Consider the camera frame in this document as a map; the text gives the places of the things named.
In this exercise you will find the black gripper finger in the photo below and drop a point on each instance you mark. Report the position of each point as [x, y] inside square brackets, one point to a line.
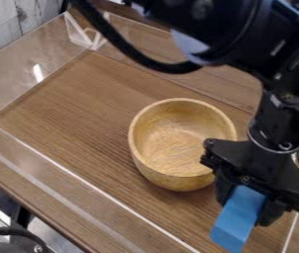
[225, 186]
[272, 211]

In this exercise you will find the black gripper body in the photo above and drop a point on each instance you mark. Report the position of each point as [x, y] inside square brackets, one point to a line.
[265, 171]

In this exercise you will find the blue block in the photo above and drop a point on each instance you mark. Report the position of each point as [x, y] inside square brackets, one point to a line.
[237, 219]

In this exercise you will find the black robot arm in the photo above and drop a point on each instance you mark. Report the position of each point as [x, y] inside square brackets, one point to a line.
[253, 35]

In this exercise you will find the wooden brown bowl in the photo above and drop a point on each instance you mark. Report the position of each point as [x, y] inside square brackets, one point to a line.
[166, 136]

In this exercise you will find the black metal stand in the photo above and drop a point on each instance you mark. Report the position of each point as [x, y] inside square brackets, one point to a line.
[16, 238]

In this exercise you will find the clear acrylic tray wall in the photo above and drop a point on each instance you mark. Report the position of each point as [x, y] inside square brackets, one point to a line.
[70, 95]

